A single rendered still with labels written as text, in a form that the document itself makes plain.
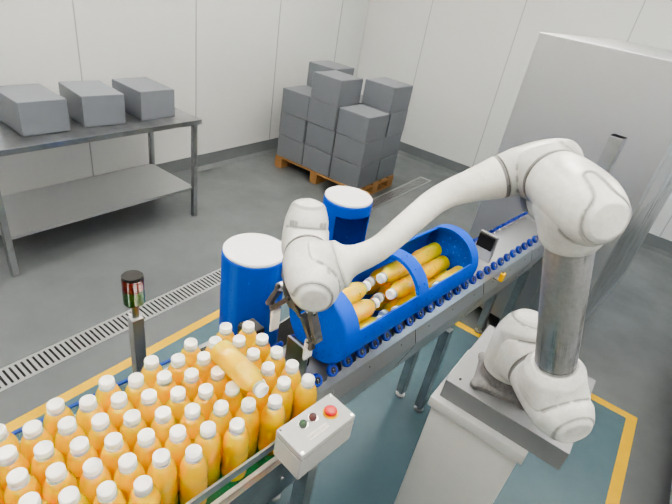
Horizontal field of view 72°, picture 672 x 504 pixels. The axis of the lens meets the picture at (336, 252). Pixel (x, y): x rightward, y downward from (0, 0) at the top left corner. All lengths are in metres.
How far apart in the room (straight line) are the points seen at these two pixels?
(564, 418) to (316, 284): 0.75
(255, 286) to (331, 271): 1.12
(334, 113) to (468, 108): 2.15
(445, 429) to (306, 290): 0.93
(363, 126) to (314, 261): 4.02
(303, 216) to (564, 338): 0.67
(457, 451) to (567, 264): 0.85
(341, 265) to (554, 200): 0.43
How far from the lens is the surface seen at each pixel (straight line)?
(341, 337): 1.53
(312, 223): 1.02
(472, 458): 1.71
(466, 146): 6.63
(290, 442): 1.27
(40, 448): 1.32
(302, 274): 0.89
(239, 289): 2.03
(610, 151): 2.43
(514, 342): 1.47
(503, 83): 6.40
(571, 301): 1.15
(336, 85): 5.03
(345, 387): 1.74
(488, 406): 1.57
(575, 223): 0.97
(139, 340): 1.65
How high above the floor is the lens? 2.12
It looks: 31 degrees down
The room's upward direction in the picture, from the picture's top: 10 degrees clockwise
